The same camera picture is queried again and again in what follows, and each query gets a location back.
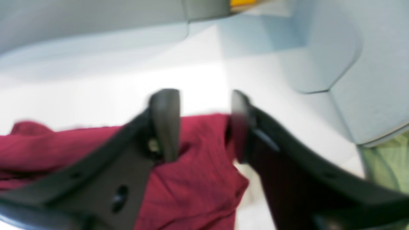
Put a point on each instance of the green cloth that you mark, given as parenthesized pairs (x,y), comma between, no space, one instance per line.
(387,164)

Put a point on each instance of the dark red t-shirt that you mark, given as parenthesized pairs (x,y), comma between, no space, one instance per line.
(200,191)

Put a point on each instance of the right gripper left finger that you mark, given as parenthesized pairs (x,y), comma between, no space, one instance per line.
(104,190)

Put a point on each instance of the grey side panel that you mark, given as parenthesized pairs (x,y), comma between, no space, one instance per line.
(326,69)

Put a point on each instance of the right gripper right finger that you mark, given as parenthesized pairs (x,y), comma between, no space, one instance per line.
(304,191)

